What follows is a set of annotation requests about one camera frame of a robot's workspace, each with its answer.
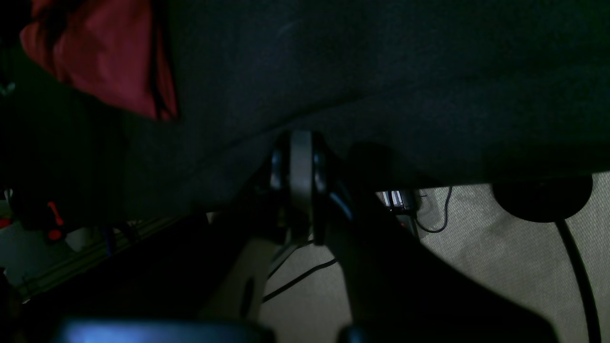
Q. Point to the black table cloth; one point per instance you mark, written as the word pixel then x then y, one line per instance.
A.
pixel 411 93

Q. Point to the orange clamp at bottom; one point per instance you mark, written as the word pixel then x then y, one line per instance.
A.
pixel 55 233

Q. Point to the red long-sleeve T-shirt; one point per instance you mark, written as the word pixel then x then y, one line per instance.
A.
pixel 113 50

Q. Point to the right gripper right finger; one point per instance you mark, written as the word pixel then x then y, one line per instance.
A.
pixel 399 291

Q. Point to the white power strip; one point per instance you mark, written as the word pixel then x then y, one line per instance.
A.
pixel 401 202

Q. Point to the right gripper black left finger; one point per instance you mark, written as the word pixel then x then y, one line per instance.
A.
pixel 195 282

